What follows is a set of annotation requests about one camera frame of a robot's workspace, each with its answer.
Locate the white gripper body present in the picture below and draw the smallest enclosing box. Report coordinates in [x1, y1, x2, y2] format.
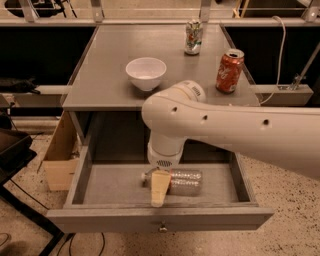
[147, 132, 186, 170]

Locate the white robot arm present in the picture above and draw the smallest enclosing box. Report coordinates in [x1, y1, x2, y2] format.
[141, 80, 320, 179]

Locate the grey cabinet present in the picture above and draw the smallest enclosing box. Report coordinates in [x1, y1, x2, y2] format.
[63, 24, 258, 165]

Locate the white cable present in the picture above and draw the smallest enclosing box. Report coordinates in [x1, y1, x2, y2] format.
[259, 15, 288, 105]

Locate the black floor cable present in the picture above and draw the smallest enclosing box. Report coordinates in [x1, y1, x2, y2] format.
[56, 231, 106, 256]

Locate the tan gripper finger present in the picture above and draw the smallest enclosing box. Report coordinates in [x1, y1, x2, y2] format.
[151, 170, 171, 207]

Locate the white bowl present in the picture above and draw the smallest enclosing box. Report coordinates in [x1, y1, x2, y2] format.
[126, 57, 167, 91]

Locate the grey open top drawer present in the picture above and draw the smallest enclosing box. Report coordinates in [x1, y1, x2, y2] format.
[47, 142, 274, 233]

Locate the black cloth on ledge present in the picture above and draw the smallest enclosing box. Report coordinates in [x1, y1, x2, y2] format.
[0, 77, 40, 94]

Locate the clear plastic water bottle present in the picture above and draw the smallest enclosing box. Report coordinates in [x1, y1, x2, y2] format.
[142, 168, 203, 197]

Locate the red cola can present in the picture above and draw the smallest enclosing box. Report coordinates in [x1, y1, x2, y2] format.
[216, 49, 244, 94]

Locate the black chair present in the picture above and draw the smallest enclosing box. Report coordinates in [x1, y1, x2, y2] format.
[0, 135, 66, 256]

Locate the white and green soda can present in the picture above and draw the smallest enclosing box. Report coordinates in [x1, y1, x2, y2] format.
[184, 19, 203, 55]

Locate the cardboard box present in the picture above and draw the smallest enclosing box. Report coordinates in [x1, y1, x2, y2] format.
[42, 112, 78, 191]

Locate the metal drawer knob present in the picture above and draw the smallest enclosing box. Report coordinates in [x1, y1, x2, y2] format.
[158, 221, 168, 233]

